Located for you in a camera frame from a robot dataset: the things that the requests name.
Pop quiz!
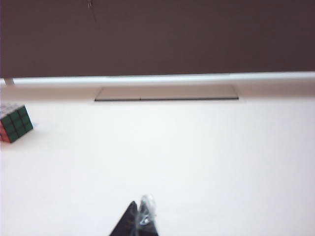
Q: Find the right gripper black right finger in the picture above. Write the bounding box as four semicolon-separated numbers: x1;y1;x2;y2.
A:
136;193;160;236

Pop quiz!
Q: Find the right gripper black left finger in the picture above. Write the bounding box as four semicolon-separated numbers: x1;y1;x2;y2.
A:
109;201;139;236

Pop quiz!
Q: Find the wide brown desk divider panel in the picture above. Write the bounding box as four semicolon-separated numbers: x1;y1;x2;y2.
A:
0;0;315;78

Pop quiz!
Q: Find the Rubik's cube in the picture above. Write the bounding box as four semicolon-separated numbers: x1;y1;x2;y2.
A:
0;103;34;144

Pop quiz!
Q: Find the desk cable tray flap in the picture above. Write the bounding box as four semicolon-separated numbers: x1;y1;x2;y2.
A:
94;85;240;102

